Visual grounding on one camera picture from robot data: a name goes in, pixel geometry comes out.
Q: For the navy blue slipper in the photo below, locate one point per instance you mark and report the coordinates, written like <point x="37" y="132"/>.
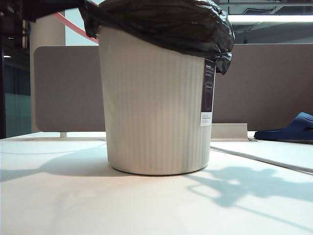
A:
<point x="293" y="129"/>

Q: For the dark product label sticker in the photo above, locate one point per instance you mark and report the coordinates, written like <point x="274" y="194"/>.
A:
<point x="208" y="85"/>

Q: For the white ceiling light strip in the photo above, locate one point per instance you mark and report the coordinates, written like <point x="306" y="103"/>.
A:
<point x="269" y="18"/>

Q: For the grey rounded divider panel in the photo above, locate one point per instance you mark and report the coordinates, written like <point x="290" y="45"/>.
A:
<point x="66" y="88"/>

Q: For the white flat board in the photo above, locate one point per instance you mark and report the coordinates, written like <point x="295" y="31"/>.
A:
<point x="281" y="151"/>

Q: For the white ribbed trash can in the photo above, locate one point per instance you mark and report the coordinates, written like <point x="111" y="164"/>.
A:
<point x="151" y="110"/>

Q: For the brown desk divider panel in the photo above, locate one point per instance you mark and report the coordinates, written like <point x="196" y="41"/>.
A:
<point x="264" y="85"/>

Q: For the beige round column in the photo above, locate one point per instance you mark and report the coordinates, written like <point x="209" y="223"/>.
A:
<point x="46" y="34"/>

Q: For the dark framed glass partition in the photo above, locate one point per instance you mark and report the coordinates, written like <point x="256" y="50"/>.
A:
<point x="14" y="85"/>

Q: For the black garbage bag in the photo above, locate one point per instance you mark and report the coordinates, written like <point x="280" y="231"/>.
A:
<point x="159" y="22"/>

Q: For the white divider support post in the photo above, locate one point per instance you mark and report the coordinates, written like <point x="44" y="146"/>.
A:
<point x="63" y="134"/>

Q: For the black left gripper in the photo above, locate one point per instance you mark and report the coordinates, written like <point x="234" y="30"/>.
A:
<point x="12" y="17"/>

